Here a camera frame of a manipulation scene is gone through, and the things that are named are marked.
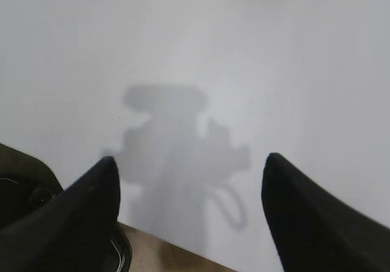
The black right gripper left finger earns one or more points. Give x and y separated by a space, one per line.
73 232

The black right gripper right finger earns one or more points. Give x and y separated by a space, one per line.
314 231

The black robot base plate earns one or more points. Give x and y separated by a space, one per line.
28 184

